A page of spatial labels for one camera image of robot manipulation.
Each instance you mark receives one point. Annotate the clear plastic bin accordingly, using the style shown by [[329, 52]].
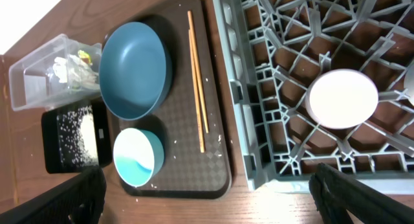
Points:
[[33, 84]]

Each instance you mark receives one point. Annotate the brown serving tray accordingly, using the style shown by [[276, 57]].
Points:
[[187, 172]]

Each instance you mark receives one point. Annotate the yellow snack wrapper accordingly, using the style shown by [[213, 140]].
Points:
[[84, 58]]

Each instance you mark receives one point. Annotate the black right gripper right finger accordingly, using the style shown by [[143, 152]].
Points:
[[336, 195]]

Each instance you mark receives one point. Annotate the pile of rice grains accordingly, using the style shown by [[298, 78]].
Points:
[[76, 137]]

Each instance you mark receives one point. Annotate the white plastic cup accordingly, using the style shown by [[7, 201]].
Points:
[[409, 84]]

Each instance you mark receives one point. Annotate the dark blue plate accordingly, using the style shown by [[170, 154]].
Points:
[[135, 72]]

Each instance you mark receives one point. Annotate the light blue bowl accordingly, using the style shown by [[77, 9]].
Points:
[[138, 156]]

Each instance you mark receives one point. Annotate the pink plastic cup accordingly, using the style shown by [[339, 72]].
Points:
[[341, 99]]

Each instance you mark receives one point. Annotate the black plastic tray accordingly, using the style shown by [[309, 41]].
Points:
[[49, 127]]

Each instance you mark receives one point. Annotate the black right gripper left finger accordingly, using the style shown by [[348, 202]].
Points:
[[80, 199]]

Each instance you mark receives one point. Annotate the grey dishwasher rack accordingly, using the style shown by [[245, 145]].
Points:
[[275, 49]]

